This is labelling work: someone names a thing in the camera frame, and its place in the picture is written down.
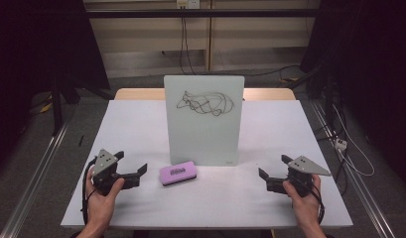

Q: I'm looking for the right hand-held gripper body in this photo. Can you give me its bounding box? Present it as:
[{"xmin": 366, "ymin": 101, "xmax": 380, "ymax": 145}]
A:
[{"xmin": 265, "ymin": 155, "xmax": 333, "ymax": 198}]

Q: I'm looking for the black horizontal bar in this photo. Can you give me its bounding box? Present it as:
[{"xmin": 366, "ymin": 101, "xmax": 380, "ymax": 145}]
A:
[{"xmin": 85, "ymin": 8, "xmax": 322, "ymax": 19}]

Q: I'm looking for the person's right hand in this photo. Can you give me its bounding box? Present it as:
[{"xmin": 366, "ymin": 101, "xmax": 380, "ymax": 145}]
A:
[{"xmin": 282, "ymin": 174, "xmax": 325, "ymax": 230}]

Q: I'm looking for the person's left hand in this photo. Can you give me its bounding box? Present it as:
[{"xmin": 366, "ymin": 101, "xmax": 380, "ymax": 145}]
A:
[{"xmin": 84, "ymin": 167, "xmax": 126, "ymax": 230}]

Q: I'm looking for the purple board eraser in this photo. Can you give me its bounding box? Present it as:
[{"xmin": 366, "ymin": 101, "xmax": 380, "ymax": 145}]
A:
[{"xmin": 158, "ymin": 160, "xmax": 198, "ymax": 187}]

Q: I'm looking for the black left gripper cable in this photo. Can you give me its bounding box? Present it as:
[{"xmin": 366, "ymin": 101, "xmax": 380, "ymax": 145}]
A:
[{"xmin": 79, "ymin": 158, "xmax": 98, "ymax": 226}]

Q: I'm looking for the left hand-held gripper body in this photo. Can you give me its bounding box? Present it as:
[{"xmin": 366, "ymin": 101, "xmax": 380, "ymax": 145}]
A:
[{"xmin": 90, "ymin": 148, "xmax": 126, "ymax": 196}]

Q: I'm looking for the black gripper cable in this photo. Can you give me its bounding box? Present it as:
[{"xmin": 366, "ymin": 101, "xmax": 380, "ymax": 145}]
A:
[
  {"xmin": 79, "ymin": 158, "xmax": 98, "ymax": 226},
  {"xmin": 309, "ymin": 182, "xmax": 327, "ymax": 226}
]

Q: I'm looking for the black curtain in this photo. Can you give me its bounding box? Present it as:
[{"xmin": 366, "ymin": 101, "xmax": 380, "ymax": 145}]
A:
[
  {"xmin": 299, "ymin": 0, "xmax": 406, "ymax": 191},
  {"xmin": 0, "ymin": 0, "xmax": 111, "ymax": 173}
]

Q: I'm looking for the pale green glass writing board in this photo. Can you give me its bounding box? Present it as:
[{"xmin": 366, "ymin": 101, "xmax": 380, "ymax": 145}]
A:
[{"xmin": 163, "ymin": 74, "xmax": 245, "ymax": 168}]

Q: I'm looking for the white cable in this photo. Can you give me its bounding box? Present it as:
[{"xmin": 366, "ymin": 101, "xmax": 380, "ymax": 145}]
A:
[{"xmin": 332, "ymin": 103, "xmax": 376, "ymax": 178}]

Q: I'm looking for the aluminium floor rail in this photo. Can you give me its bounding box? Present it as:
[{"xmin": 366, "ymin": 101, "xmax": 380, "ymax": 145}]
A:
[
  {"xmin": 0, "ymin": 107, "xmax": 77, "ymax": 238},
  {"xmin": 309, "ymin": 98, "xmax": 397, "ymax": 238}
]

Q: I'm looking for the wooden table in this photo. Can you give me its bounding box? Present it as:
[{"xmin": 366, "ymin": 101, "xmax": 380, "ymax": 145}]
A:
[{"xmin": 114, "ymin": 87, "xmax": 297, "ymax": 101}]

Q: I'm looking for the black hanging cable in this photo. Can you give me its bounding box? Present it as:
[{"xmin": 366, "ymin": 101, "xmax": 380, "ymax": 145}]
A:
[{"xmin": 161, "ymin": 16, "xmax": 199, "ymax": 76}]

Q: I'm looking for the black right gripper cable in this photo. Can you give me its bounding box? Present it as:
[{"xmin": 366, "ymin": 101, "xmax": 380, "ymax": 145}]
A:
[{"xmin": 309, "ymin": 182, "xmax": 327, "ymax": 226}]

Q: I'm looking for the white wall socket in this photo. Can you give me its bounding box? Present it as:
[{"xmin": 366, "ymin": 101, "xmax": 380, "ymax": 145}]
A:
[{"xmin": 176, "ymin": 0, "xmax": 202, "ymax": 10}]

